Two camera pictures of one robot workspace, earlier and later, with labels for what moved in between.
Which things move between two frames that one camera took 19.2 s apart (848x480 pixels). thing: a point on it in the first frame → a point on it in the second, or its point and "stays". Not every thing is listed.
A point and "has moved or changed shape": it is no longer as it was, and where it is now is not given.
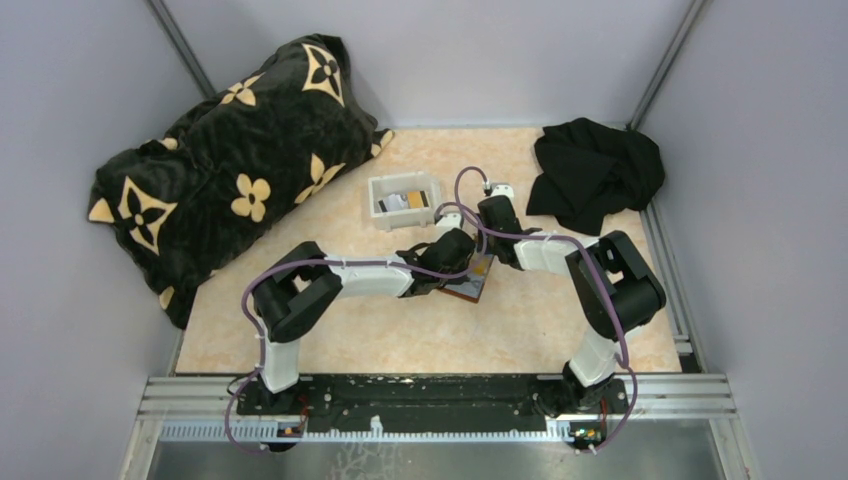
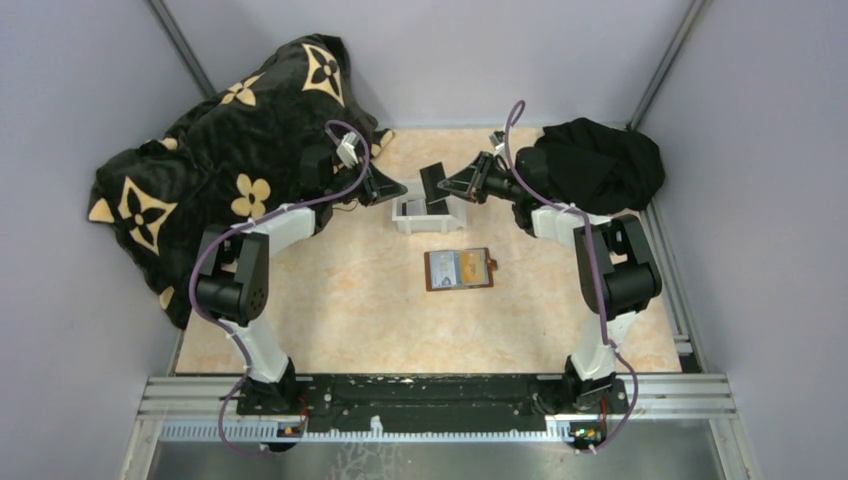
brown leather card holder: [471, 289] has moved or changed shape
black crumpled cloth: [587, 170] stays
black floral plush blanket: [233, 163] stays
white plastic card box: [380, 186] → [424, 224]
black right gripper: [490, 251] → [470, 182]
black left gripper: [457, 279] → [380, 187]
